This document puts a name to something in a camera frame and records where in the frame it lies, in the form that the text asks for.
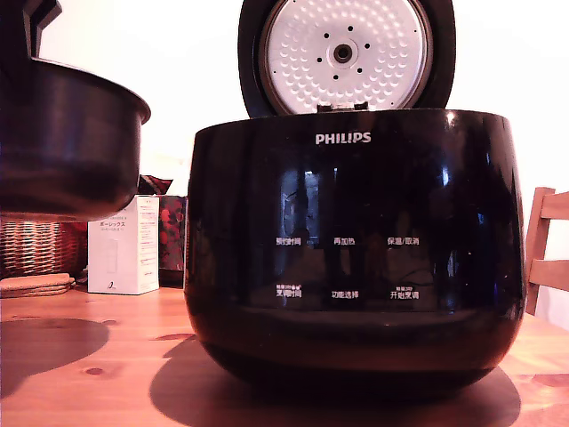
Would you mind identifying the red lace cloth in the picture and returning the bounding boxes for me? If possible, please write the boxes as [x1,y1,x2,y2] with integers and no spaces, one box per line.
[59,221,89,270]

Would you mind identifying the wooden chair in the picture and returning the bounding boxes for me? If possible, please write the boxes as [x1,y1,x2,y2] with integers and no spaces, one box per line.
[524,186,569,331]

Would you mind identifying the black Philips rice cooker body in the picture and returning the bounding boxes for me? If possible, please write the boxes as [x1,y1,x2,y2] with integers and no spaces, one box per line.
[183,109,529,402]

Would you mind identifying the black rice cooker lid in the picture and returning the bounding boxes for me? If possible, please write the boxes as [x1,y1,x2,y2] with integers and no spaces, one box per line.
[236,0,457,119]

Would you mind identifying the red floral fabric box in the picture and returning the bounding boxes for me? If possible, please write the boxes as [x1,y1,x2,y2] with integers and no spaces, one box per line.
[157,194,188,288]

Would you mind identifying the woven wicker basket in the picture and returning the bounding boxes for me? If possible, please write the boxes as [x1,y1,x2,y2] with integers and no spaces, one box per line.
[0,216,88,280]

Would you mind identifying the white Porlex cardboard box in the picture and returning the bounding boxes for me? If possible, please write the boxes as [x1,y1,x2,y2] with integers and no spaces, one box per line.
[86,194,161,295]

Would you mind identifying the black cooking pot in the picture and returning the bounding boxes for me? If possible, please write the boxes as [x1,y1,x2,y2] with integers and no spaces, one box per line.
[0,56,153,223]

